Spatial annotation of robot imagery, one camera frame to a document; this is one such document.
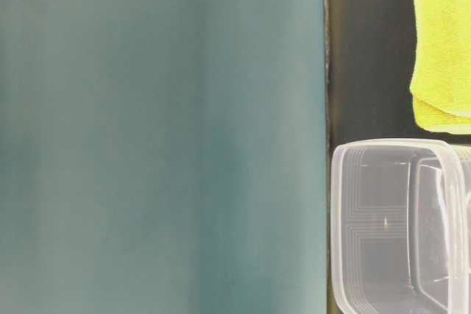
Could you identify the folded yellow towel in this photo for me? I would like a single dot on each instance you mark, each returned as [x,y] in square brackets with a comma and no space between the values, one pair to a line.
[440,83]

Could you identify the teal backdrop curtain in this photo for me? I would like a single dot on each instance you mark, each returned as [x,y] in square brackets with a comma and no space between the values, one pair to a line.
[163,156]

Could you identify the clear plastic container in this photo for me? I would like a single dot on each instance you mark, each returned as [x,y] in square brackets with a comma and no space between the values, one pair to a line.
[400,226]

